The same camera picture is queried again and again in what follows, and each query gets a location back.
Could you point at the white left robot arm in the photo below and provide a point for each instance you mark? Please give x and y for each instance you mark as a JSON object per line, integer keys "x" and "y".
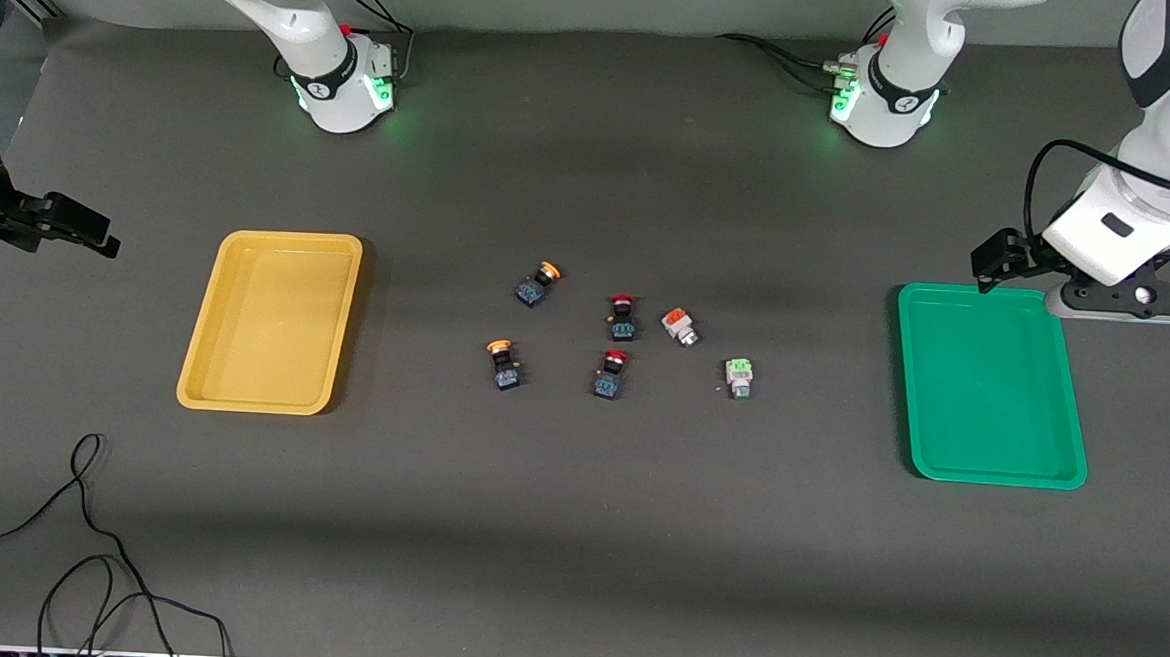
{"x": 891, "y": 129}

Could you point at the red push button switch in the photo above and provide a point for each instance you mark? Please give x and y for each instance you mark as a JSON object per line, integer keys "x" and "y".
{"x": 623, "y": 326}
{"x": 609, "y": 382}

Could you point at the dark grey table mat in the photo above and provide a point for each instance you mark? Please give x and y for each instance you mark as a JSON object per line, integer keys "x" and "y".
{"x": 575, "y": 528}

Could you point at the green plastic tray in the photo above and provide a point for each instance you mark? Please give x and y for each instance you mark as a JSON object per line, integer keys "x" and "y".
{"x": 981, "y": 409}

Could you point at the yellow plastic tray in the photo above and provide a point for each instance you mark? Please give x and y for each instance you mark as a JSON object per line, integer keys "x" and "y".
{"x": 268, "y": 352}

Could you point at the orange white push button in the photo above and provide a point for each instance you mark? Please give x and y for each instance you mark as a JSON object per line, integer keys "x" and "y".
{"x": 678, "y": 321}

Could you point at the green white push button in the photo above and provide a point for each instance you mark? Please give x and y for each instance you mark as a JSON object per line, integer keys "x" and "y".
{"x": 739, "y": 377}

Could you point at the yellow push button switch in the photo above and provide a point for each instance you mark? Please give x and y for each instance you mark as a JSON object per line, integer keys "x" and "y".
{"x": 506, "y": 372}
{"x": 532, "y": 291}

